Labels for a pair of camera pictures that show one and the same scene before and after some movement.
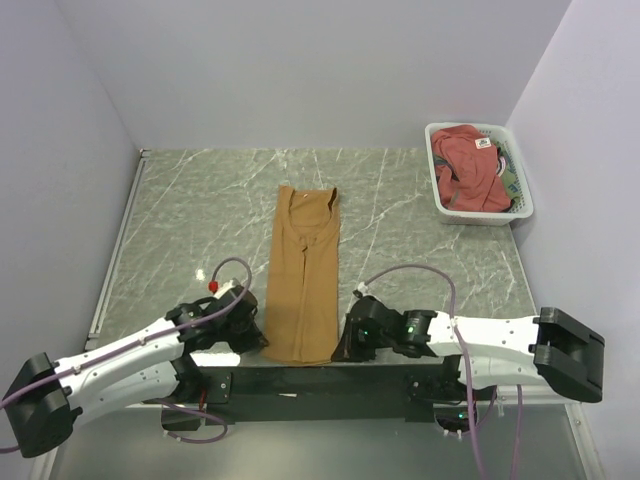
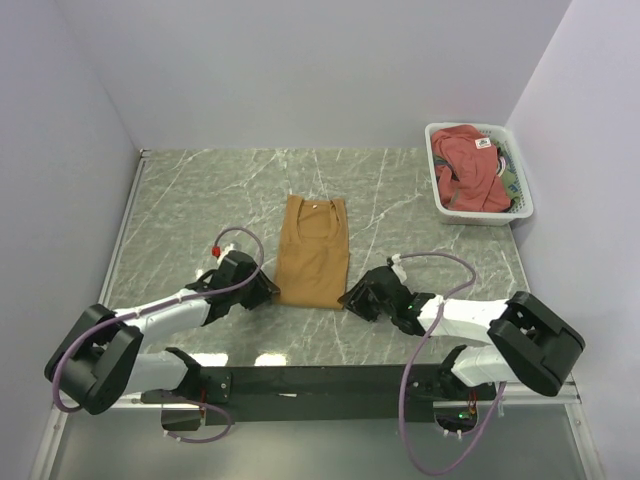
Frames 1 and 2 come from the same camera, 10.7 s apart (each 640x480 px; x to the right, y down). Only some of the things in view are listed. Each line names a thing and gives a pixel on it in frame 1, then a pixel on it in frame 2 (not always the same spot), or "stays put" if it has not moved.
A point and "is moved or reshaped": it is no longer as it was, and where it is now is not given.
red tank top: [466, 171] stays put
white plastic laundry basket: [476, 173] stays put
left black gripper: [254, 337] -> [264, 289]
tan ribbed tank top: [302, 313] is moved or reshaped
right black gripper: [349, 349] -> [355, 299]
